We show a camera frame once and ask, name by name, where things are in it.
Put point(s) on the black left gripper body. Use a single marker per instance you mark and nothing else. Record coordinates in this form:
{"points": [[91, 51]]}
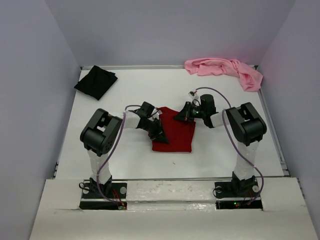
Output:
{"points": [[153, 128]]}

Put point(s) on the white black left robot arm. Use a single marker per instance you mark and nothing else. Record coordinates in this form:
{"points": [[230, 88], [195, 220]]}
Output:
{"points": [[102, 134]]}

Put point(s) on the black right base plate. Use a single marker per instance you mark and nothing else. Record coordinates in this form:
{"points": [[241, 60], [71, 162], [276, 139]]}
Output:
{"points": [[229, 199]]}

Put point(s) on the red t shirt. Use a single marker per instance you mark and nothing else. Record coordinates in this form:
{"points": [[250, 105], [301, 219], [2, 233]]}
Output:
{"points": [[179, 133]]}

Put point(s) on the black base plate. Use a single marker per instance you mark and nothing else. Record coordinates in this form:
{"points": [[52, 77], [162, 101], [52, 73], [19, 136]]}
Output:
{"points": [[229, 199], [91, 199]]}

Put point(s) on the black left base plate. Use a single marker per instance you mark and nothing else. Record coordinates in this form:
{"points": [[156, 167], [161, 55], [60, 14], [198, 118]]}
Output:
{"points": [[91, 199]]}

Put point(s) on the black t shirt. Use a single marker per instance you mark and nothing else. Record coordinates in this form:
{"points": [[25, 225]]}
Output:
{"points": [[96, 83]]}

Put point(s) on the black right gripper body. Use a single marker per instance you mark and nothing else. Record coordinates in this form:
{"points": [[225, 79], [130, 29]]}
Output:
{"points": [[196, 112]]}

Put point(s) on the pink t shirt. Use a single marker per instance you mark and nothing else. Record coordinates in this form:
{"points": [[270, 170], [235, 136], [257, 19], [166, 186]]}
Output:
{"points": [[249, 79]]}

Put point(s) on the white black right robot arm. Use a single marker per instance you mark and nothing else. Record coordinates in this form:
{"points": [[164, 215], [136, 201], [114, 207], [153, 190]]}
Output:
{"points": [[245, 128]]}

